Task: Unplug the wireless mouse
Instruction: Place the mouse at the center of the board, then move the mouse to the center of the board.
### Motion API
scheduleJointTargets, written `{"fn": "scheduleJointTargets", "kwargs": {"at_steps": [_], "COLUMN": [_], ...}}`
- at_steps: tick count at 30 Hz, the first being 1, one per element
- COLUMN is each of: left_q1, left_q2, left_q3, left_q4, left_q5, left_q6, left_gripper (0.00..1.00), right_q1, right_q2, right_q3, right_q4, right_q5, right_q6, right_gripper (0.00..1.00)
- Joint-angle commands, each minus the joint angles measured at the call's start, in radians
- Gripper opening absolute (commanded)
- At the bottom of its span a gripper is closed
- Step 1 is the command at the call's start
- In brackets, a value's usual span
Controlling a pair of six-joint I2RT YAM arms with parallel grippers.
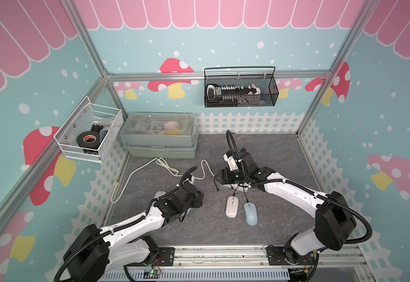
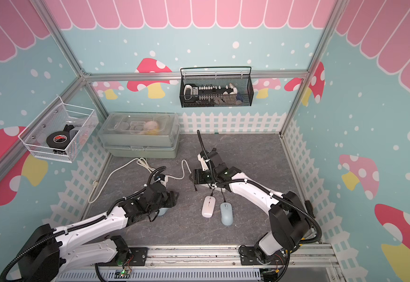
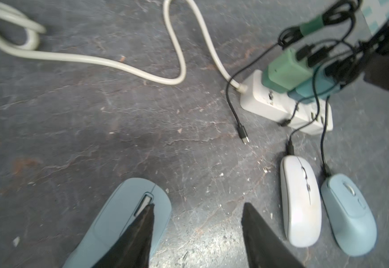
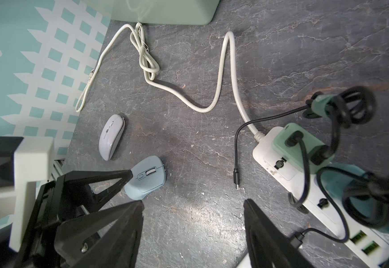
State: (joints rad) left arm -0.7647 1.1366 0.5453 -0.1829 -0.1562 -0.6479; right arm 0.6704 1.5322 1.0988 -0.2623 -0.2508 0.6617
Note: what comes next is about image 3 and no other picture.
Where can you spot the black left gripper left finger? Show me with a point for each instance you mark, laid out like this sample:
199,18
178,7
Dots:
133,248

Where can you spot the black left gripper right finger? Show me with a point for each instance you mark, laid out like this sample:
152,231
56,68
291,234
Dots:
263,247

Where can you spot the light blue wireless mouse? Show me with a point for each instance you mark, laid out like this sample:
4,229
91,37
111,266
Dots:
120,210

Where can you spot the white pink wireless mouse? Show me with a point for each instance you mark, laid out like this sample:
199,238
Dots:
301,202

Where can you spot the pale blue wireless mouse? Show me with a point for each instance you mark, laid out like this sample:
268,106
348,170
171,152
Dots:
352,221

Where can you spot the white power strip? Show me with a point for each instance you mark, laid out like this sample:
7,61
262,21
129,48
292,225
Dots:
262,101

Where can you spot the green USB charger plug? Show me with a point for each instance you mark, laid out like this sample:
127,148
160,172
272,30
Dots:
286,72

